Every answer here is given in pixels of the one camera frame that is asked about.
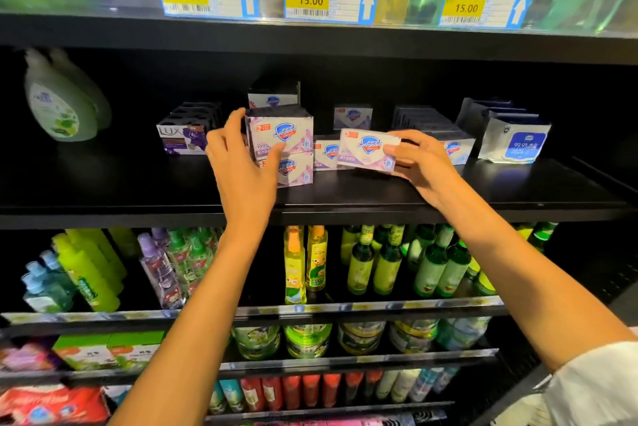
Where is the person's right hand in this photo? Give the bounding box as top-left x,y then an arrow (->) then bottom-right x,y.
383,128 -> 465,211

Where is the person's left hand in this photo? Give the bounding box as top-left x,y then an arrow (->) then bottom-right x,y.
204,108 -> 287,233

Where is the black store shelf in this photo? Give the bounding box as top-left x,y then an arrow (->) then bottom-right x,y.
0,12 -> 638,426

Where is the pale green pump soap bottle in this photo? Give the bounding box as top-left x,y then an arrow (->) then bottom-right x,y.
22,47 -> 113,143

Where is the person's left forearm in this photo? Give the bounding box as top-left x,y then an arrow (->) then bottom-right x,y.
108,221 -> 275,426

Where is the person's right forearm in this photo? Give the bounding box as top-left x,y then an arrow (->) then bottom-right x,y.
439,192 -> 638,372

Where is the row of white blue soap boxes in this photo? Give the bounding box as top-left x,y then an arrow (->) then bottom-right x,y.
391,105 -> 477,166

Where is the row of purple soap boxes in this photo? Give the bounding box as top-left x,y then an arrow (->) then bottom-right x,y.
156,100 -> 223,157

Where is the row of white upright packs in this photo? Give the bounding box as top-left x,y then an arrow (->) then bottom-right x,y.
457,97 -> 552,165

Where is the green lidded wipe tub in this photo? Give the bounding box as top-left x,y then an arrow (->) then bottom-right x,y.
389,317 -> 440,354
337,319 -> 388,356
234,324 -> 282,362
437,316 -> 492,352
284,323 -> 335,360

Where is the green white box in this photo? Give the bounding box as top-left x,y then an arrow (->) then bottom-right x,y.
52,334 -> 116,372
104,331 -> 165,370

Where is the row of white small bottles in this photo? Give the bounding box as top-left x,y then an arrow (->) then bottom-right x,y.
375,366 -> 462,404

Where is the long pink packet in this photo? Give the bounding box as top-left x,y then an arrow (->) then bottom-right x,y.
254,413 -> 415,426

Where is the red snack packet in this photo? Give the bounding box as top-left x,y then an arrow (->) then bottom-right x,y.
0,383 -> 111,426

